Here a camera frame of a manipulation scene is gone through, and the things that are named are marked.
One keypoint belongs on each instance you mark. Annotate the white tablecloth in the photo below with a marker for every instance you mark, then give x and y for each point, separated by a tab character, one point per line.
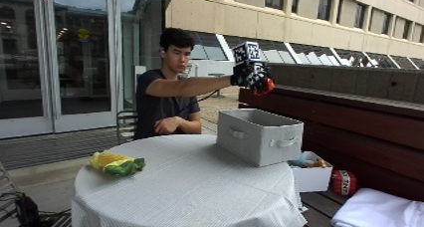
185	183

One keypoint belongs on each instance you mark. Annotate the the person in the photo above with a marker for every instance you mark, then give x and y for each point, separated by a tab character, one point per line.
158	104

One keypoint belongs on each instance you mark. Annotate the white marker cube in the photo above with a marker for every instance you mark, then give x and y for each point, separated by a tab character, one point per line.
247	52

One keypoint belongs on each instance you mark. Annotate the red striped plush toy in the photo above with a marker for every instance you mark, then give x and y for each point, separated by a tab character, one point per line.
343	182

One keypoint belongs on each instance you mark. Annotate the yellow green corn plush toy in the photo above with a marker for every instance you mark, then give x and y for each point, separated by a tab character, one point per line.
117	163

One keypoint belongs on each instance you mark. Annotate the dark metal chair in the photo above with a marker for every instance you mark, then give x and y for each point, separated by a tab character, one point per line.
126	124

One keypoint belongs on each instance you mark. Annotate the dark wooden bench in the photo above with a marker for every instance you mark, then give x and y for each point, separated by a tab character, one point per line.
352	130

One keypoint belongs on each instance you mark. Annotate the grey fabric storage bin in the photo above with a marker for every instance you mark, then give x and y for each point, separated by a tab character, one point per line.
261	137

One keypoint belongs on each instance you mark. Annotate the white box of toys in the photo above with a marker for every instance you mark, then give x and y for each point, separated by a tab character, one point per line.
311	174

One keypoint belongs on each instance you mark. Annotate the glass door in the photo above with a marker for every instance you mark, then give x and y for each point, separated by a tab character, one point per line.
81	57

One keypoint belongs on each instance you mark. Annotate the white folded cloth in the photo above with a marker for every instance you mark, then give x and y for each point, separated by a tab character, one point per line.
379	208

